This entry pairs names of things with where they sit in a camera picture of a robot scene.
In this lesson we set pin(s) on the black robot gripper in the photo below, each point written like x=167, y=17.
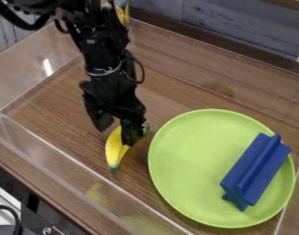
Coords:
x=109, y=98

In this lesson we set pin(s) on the yellow toy banana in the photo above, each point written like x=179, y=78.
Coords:
x=115, y=150

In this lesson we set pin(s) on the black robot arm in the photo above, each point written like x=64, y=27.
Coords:
x=100, y=36

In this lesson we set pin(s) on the green round plate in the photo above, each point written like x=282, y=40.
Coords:
x=192, y=151

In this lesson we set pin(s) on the blue plastic block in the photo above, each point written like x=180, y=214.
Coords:
x=254, y=171

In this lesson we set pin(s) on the yellow blue tin can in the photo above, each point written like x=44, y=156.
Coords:
x=121, y=8

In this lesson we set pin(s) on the clear acrylic enclosure wall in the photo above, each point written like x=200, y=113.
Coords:
x=52, y=149

